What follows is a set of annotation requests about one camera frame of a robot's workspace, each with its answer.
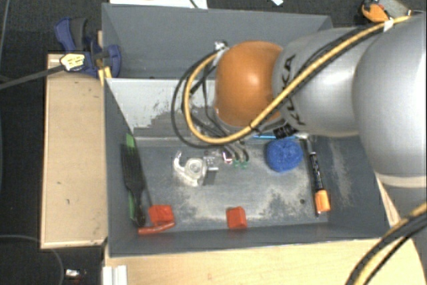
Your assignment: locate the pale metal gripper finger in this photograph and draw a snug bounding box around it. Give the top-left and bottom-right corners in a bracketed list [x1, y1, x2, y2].
[202, 156, 220, 187]

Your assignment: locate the blue sponge ball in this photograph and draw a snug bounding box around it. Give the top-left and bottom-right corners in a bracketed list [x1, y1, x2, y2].
[264, 137, 305, 174]

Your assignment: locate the black and green brush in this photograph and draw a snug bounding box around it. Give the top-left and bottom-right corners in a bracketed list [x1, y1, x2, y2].
[119, 132, 148, 228]

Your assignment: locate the black marker with orange cap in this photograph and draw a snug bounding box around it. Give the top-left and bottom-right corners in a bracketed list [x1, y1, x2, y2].
[304, 139, 332, 217]

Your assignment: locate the grey metal bin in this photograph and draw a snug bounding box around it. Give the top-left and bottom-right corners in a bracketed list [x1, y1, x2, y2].
[101, 2, 392, 258]

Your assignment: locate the pale wood board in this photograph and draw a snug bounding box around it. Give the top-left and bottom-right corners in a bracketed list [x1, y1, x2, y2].
[39, 53, 109, 250]

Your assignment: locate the black cylinder on white bracket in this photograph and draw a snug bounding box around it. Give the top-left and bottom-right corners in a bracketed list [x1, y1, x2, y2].
[272, 125, 313, 144]

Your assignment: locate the red block with handle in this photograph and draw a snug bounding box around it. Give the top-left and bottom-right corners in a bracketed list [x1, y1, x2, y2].
[137, 204, 177, 236]

